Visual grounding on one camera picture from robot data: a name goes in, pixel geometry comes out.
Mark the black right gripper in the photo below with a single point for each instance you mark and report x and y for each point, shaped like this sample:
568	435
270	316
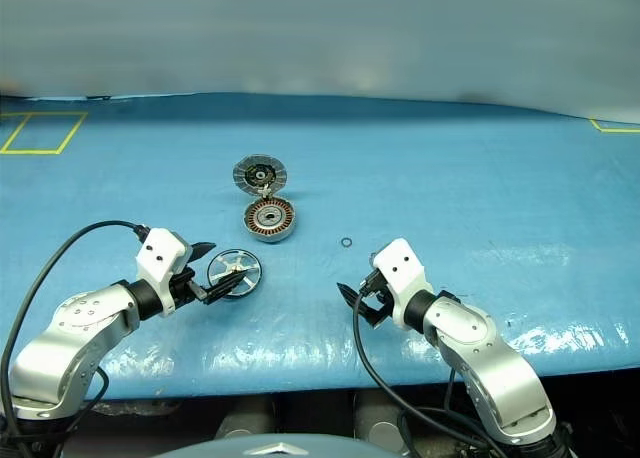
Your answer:
374	288

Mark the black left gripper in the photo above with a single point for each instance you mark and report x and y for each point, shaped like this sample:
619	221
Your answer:
183	287

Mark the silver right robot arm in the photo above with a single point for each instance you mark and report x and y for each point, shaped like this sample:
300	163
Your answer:
480	358

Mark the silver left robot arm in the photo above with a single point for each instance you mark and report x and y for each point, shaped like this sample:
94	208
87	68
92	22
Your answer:
60	338

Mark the copper wound motor stator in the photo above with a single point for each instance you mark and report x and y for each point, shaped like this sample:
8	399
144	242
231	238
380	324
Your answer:
270	229

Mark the silver finned motor cover disc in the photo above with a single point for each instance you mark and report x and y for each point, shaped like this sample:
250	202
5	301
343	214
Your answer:
260	175

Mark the grey rounded shape under table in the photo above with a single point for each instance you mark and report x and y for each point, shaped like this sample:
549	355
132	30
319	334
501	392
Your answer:
245	420
380	423

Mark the blue plastic table cover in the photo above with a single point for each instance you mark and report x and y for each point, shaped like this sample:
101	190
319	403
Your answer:
450	203

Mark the grey robot torso with logo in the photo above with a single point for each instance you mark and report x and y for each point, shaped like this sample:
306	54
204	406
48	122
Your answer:
280	450

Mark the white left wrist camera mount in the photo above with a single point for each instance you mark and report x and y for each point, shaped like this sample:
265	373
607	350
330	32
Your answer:
157	258

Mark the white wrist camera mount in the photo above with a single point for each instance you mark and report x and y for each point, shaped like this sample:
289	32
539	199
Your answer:
157	258
400	263

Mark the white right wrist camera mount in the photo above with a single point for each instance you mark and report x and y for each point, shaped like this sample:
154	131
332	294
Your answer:
400	263

